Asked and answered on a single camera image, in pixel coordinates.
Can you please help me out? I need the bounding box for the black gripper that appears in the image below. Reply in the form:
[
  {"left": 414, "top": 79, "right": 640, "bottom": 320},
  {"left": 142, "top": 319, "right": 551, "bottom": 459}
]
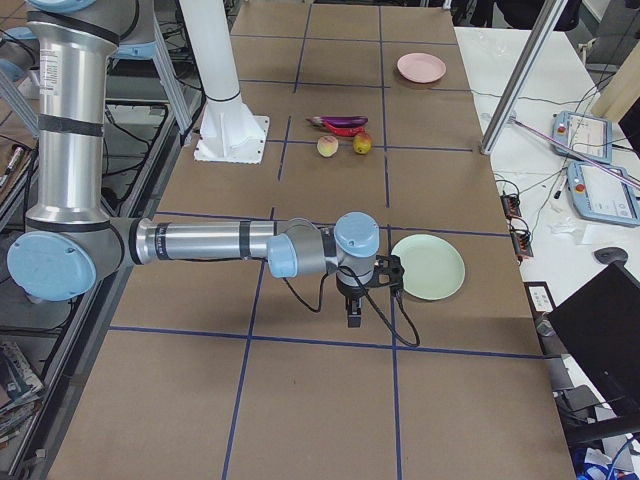
[{"left": 336, "top": 272, "right": 368, "bottom": 328}]

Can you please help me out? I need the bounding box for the pale peach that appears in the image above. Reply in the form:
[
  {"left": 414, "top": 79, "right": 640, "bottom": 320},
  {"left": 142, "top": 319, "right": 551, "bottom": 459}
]
[{"left": 316, "top": 135, "right": 339, "bottom": 158}]

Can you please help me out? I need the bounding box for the red yellow apple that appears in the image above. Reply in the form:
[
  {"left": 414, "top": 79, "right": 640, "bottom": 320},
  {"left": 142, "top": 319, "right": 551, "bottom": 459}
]
[{"left": 352, "top": 131, "right": 373, "bottom": 155}]

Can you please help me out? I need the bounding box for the purple eggplant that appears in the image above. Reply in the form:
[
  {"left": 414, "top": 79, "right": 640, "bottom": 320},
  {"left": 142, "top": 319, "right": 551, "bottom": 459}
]
[{"left": 307, "top": 116, "right": 369, "bottom": 128}]

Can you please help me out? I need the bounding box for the red chili pepper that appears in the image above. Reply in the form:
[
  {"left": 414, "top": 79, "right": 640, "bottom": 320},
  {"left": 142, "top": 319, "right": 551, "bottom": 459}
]
[{"left": 325, "top": 124, "right": 366, "bottom": 138}]

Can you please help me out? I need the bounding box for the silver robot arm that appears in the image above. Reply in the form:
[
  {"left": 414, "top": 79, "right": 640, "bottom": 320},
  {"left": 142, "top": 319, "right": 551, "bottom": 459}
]
[{"left": 7, "top": 1, "right": 384, "bottom": 327}]

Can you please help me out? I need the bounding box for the light green plate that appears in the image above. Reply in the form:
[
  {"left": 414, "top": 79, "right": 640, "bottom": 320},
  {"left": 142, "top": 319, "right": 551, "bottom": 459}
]
[{"left": 392, "top": 234, "right": 466, "bottom": 301}]

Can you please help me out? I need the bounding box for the lower orange circuit board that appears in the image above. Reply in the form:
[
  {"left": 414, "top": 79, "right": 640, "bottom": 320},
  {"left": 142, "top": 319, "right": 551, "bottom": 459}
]
[{"left": 509, "top": 228, "right": 534, "bottom": 262}]

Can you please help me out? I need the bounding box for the orange circuit board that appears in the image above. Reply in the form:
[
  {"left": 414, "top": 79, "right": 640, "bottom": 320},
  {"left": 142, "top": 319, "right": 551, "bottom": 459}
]
[
  {"left": 500, "top": 193, "right": 522, "bottom": 219},
  {"left": 509, "top": 228, "right": 534, "bottom": 262}
]

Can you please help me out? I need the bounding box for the white label card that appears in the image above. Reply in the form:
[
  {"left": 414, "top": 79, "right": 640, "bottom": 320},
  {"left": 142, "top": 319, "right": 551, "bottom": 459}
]
[{"left": 524, "top": 281, "right": 556, "bottom": 316}]

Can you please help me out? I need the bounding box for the upper orange circuit board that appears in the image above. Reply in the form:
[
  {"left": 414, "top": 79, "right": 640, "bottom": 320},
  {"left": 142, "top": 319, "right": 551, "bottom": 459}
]
[{"left": 500, "top": 193, "right": 522, "bottom": 219}]

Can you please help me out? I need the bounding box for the pink plate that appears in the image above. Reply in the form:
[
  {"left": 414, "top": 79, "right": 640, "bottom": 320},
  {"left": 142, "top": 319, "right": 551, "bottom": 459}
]
[{"left": 396, "top": 52, "right": 447, "bottom": 84}]

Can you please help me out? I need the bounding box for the black monitor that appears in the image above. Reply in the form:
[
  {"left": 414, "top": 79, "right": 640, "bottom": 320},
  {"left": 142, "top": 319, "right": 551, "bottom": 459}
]
[{"left": 548, "top": 261, "right": 639, "bottom": 415}]

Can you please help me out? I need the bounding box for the black computer mouse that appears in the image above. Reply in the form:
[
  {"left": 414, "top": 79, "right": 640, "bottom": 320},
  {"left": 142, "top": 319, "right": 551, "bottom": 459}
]
[{"left": 593, "top": 246, "right": 628, "bottom": 265}]

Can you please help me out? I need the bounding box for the lower teach pendant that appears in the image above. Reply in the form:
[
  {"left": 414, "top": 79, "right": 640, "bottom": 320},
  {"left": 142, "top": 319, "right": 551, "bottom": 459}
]
[{"left": 567, "top": 161, "right": 639, "bottom": 227}]

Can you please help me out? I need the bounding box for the teach pendant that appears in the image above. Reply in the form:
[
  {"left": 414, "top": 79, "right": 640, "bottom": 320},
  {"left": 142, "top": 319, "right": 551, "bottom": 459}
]
[
  {"left": 567, "top": 161, "right": 639, "bottom": 227},
  {"left": 552, "top": 111, "right": 613, "bottom": 165}
]

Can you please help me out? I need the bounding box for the upper teach pendant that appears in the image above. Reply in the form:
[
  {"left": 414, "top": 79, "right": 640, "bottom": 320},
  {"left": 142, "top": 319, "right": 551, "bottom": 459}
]
[{"left": 552, "top": 111, "right": 613, "bottom": 165}]

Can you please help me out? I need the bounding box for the stack of magazines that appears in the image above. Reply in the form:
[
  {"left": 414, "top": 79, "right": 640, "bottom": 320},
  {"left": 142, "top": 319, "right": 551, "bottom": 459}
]
[{"left": 1, "top": 341, "right": 44, "bottom": 448}]

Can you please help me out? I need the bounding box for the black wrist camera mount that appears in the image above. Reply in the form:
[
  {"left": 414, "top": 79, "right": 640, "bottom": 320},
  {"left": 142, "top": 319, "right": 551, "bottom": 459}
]
[{"left": 368, "top": 255, "right": 405, "bottom": 296}]

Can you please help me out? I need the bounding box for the aluminium frame post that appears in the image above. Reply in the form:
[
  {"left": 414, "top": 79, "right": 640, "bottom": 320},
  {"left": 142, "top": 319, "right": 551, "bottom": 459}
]
[{"left": 480, "top": 0, "right": 581, "bottom": 155}]

